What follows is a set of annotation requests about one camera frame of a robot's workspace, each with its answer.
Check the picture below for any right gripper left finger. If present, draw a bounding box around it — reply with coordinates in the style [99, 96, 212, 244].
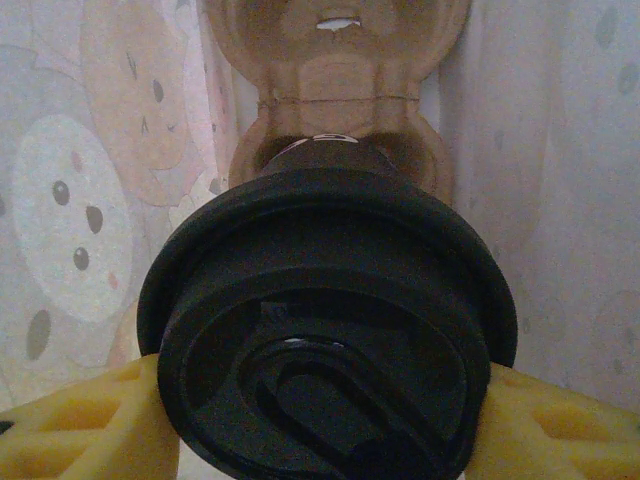
[0, 357, 182, 480]

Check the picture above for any pulp cup carrier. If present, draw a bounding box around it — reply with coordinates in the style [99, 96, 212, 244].
[227, 0, 474, 206]

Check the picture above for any black plastic cup lid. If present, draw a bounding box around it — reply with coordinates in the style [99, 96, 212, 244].
[136, 167, 517, 480]

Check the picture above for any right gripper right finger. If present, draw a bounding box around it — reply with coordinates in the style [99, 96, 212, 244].
[467, 362, 640, 480]

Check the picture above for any animal print gift bag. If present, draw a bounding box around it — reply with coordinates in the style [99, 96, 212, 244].
[0, 0, 640, 480]

